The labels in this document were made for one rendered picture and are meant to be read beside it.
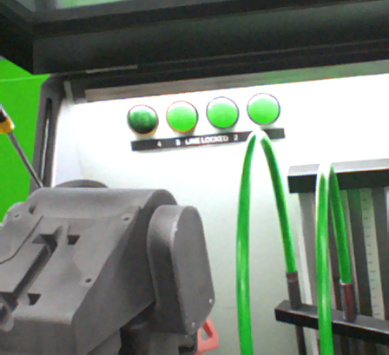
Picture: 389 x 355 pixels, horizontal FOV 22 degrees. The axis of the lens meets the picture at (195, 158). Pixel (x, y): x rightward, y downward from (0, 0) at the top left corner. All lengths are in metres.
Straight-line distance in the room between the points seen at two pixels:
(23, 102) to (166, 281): 3.42
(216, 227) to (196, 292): 0.99
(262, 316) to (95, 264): 1.11
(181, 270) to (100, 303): 0.06
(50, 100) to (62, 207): 0.95
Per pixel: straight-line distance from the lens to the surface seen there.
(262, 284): 1.57
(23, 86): 3.93
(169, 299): 0.54
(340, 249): 1.39
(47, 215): 0.56
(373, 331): 1.42
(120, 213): 0.54
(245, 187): 1.14
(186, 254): 0.54
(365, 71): 1.40
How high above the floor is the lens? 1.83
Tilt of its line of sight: 20 degrees down
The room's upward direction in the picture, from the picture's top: 9 degrees counter-clockwise
